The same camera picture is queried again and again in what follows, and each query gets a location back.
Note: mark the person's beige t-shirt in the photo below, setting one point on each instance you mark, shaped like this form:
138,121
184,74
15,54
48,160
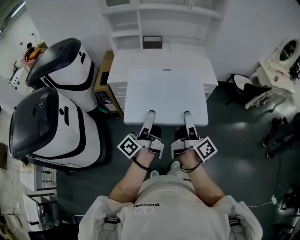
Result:
173,211

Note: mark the white power adapter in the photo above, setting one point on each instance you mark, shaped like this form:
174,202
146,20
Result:
274,200

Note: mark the black equipment pile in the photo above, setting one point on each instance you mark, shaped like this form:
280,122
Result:
281,136

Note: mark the white shelf unit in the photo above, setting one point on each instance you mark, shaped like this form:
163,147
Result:
173,25

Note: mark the translucent plastic box file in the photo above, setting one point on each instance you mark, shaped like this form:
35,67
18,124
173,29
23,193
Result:
164,93

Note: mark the dark brown box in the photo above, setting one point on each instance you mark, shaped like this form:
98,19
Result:
152,42

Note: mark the white seat cushion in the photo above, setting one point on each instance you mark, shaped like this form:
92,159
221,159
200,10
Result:
241,83

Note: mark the white black machine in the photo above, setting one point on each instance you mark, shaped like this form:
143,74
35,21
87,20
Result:
54,131
70,68

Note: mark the oval mirror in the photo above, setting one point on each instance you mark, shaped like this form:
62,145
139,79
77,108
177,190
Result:
288,50

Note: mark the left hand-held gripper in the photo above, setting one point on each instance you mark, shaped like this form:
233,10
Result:
153,146

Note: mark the black chair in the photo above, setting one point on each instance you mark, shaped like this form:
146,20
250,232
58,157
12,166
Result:
255,90

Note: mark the person's left forearm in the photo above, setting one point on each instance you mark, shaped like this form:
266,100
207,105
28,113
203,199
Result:
127,185

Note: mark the brown wooden side cabinet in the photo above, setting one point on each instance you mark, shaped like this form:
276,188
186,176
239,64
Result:
104,90

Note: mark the black wrist bands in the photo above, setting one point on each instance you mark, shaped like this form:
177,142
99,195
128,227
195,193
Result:
191,167

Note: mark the black metal stand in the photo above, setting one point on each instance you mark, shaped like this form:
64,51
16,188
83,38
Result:
291,204

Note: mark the white black machine lower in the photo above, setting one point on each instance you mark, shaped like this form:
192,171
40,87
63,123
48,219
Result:
54,131

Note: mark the person's left white shoe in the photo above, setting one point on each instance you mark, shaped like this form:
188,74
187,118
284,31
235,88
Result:
154,174

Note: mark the white power strip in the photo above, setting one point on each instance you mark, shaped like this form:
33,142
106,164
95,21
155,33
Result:
16,79

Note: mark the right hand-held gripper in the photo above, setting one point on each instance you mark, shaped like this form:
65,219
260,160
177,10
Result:
185,146

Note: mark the person's right white shoe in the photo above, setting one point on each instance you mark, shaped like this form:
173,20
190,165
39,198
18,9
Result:
174,167

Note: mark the black metal rack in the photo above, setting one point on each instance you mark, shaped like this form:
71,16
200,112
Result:
43,204

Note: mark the black flat device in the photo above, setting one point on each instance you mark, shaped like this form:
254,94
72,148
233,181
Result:
104,78

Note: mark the white black machine upper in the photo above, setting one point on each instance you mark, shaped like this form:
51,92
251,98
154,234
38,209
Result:
70,68

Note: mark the person's right forearm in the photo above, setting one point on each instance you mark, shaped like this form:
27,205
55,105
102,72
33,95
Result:
204,185

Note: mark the white ornate vanity table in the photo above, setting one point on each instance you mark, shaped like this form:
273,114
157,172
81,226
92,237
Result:
269,72

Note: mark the person's white shoe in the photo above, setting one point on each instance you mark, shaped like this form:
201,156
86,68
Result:
154,174
174,167

